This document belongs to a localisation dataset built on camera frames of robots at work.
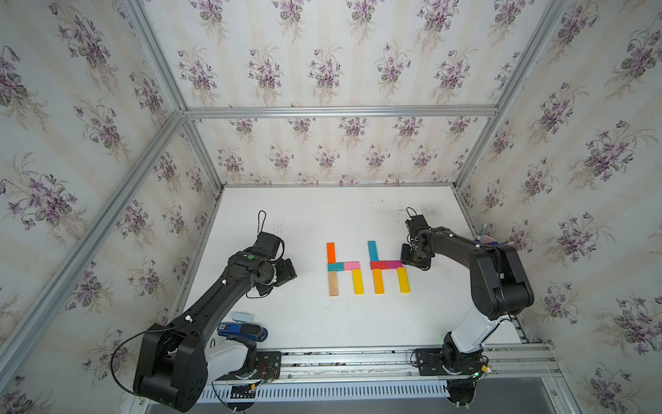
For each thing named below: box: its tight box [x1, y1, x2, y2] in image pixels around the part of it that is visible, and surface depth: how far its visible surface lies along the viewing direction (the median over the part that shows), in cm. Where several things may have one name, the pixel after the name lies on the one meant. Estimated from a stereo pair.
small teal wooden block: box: [327, 262, 344, 272], surface depth 95 cm
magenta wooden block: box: [386, 260, 403, 270], surface depth 95 cm
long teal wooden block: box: [367, 240, 380, 263], surface depth 99 cm
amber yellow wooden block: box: [372, 269, 386, 295], surface depth 92 cm
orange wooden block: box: [325, 242, 338, 264], surface depth 98 cm
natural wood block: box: [328, 270, 339, 297], surface depth 91 cm
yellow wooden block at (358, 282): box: [351, 269, 365, 295], surface depth 92 cm
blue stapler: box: [217, 322, 269, 342], surface depth 79 cm
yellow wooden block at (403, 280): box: [396, 267, 412, 295], surface depth 92 cm
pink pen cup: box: [480, 234, 498, 245], surface depth 90 cm
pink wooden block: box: [344, 261, 361, 271], surface depth 95 cm
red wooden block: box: [370, 260, 388, 270], surface depth 95 cm
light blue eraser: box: [231, 311, 255, 324], surface depth 83 cm
